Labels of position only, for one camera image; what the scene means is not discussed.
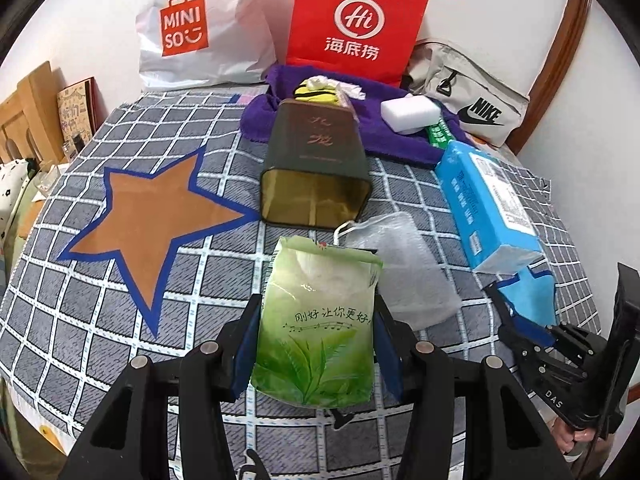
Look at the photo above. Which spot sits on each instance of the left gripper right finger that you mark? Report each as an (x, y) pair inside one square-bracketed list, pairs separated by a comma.
[(418, 373)]

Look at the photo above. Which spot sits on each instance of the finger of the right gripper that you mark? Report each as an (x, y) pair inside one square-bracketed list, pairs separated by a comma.
[(515, 319)]

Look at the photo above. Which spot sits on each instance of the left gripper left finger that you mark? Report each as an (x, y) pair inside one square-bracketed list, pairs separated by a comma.
[(213, 373)]

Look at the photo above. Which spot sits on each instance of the green tea-leaf wipes pack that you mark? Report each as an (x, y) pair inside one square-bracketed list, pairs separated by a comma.
[(315, 337)]

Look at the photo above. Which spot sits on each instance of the yellow Adidas pouch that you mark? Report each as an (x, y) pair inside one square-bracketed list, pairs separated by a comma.
[(316, 92)]

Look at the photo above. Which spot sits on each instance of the white glove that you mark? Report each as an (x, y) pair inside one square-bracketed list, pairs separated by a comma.
[(330, 85)]

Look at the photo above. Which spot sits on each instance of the person's right hand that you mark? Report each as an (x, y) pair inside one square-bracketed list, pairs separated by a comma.
[(566, 437)]

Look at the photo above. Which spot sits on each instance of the blue star sticker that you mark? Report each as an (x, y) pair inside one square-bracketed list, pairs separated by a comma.
[(532, 295)]

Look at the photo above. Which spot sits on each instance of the blue tissue pack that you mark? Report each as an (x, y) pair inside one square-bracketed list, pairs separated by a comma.
[(496, 234)]

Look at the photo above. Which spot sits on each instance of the grey checked tablecloth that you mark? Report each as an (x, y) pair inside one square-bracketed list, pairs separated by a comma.
[(68, 328)]

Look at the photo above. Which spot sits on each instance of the brown star sticker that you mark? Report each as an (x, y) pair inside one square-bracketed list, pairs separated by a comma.
[(147, 217)]

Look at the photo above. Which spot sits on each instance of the dark green tea tin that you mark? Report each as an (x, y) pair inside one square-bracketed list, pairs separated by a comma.
[(316, 173)]

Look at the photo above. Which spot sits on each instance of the green toothpaste box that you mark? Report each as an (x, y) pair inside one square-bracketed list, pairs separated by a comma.
[(439, 134)]

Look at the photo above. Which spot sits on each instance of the grey Nike waist bag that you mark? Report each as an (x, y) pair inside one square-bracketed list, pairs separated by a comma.
[(486, 107)]

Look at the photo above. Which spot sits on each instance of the purple towel tray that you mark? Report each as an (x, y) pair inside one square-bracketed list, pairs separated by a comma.
[(377, 137)]

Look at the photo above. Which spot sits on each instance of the white spotted pillow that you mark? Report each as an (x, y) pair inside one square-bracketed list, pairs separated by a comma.
[(13, 177)]

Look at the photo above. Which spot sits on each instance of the brown book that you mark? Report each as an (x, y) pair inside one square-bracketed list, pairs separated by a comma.
[(77, 112)]

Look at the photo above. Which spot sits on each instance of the wooden headboard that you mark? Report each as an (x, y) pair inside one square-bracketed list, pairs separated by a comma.
[(30, 126)]

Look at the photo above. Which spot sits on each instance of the white Miniso plastic bag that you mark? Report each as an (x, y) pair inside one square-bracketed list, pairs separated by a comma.
[(188, 44)]

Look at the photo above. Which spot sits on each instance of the red Haidilao paper bag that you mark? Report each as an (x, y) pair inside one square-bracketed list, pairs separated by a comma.
[(371, 39)]

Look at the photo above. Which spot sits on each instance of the brown wooden door frame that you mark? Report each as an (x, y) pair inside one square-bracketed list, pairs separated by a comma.
[(558, 61)]

